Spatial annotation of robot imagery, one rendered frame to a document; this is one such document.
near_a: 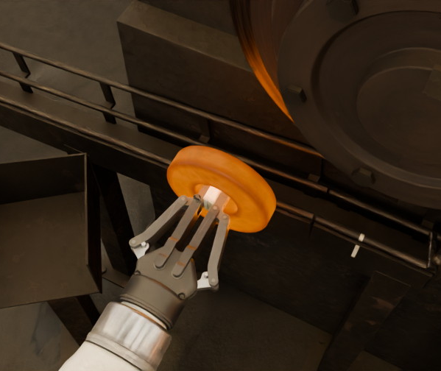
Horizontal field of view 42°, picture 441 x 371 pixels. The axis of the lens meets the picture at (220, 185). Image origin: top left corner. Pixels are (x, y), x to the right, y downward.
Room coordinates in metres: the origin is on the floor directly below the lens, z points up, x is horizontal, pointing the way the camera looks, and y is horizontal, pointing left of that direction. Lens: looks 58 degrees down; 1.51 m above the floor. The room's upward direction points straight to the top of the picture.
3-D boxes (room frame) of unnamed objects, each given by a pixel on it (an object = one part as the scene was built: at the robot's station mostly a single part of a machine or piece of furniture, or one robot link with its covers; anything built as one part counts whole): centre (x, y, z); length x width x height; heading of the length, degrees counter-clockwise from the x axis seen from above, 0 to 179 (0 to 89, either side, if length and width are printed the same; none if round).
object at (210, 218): (0.32, 0.03, 0.84); 0.11 x 0.01 x 0.04; 151
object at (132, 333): (0.20, 0.11, 0.83); 0.09 x 0.06 x 0.09; 63
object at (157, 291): (0.27, 0.07, 0.84); 0.09 x 0.08 x 0.07; 153
